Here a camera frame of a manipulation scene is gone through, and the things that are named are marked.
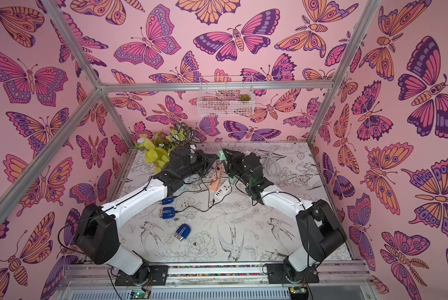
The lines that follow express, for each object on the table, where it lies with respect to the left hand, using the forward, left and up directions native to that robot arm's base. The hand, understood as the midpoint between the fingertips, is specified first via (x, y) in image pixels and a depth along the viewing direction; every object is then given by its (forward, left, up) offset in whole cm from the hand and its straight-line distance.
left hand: (222, 154), depth 78 cm
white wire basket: (+34, -1, +7) cm, 35 cm away
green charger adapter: (+1, -5, -22) cm, 22 cm away
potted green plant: (+12, +33, -7) cm, 36 cm away
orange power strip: (+7, +5, -27) cm, 28 cm away
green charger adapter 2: (0, 0, 0) cm, 1 cm away
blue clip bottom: (-24, +18, -25) cm, 39 cm away
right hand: (+2, +1, +1) cm, 2 cm away
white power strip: (-2, 0, -24) cm, 24 cm away
